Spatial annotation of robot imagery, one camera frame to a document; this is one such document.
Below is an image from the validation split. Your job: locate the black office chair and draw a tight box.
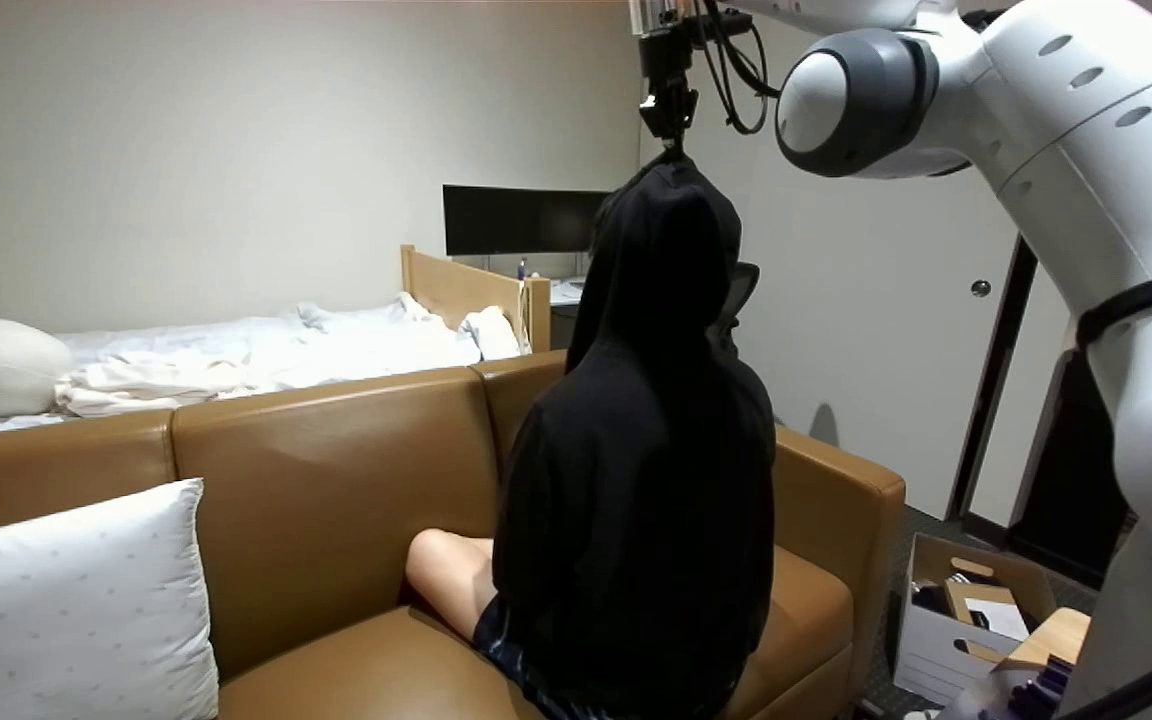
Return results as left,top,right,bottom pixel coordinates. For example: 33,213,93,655
709,259,765,356

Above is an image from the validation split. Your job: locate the black hoodie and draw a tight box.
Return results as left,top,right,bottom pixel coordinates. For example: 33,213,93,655
492,142,779,720

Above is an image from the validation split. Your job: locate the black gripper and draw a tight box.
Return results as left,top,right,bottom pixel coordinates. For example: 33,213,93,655
634,28,704,149

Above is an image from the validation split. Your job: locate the white square sofa pillow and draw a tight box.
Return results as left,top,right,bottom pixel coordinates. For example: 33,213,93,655
0,476,225,720

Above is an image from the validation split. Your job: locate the light wooden bed frame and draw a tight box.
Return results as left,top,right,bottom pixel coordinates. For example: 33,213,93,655
397,240,555,356

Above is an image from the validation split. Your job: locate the black slanted pole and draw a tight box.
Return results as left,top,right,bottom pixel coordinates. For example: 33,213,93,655
942,236,1042,526

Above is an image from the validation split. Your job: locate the black wide monitor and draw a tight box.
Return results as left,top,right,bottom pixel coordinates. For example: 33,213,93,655
441,181,611,259

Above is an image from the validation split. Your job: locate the dark cabinet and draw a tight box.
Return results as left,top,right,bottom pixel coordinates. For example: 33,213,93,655
1009,349,1135,592

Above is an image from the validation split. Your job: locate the open cardboard box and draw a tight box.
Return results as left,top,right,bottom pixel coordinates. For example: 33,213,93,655
891,530,1096,712

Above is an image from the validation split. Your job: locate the black looped cable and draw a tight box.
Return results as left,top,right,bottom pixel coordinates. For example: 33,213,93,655
700,0,782,138

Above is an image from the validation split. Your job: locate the tan leather sofa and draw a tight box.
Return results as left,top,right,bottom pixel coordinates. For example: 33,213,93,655
0,349,913,720

